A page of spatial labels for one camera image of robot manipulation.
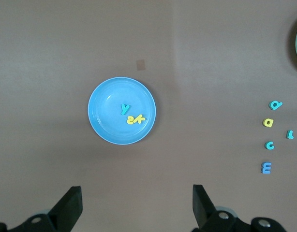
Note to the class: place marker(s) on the yellow foam letter k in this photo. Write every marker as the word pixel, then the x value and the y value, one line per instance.
pixel 139 119

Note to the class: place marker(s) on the yellow foam letter a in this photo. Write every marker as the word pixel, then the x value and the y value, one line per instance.
pixel 271 122

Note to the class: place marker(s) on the brown tape patch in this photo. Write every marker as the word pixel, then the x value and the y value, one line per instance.
pixel 140 65

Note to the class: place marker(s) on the teal foam letter c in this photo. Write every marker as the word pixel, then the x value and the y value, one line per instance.
pixel 266 145

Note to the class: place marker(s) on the yellow foam letter s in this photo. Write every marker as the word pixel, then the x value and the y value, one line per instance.
pixel 130 120

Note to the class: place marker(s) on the teal foam letter y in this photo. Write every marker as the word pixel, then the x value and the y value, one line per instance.
pixel 125 108

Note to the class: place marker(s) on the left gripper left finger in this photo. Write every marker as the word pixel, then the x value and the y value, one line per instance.
pixel 66 212

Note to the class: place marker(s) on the blue round plate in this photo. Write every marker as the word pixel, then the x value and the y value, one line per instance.
pixel 105 123

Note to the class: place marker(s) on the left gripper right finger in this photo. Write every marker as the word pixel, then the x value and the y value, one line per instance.
pixel 204 212

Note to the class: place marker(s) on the teal foam letter r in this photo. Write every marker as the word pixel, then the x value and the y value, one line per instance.
pixel 290 134

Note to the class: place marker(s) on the teal foam letter d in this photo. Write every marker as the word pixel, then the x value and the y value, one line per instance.
pixel 279 104

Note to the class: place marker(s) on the blue foam letter m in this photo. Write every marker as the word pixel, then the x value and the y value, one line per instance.
pixel 266 167

